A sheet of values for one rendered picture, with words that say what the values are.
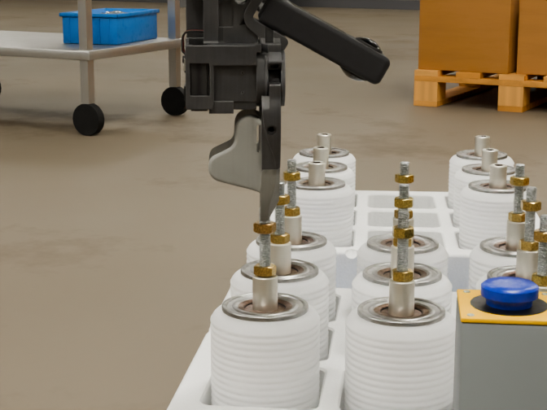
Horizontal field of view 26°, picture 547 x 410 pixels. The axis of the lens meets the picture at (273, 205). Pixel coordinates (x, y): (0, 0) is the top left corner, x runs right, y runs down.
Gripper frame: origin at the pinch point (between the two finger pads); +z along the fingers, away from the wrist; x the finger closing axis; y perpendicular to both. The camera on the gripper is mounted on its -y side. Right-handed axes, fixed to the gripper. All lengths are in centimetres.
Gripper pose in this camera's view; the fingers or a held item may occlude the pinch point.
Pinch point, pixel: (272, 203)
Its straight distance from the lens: 101.4
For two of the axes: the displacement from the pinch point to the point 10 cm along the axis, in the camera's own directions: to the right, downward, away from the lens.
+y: -10.0, 0.1, -0.4
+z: 0.0, 9.8, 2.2
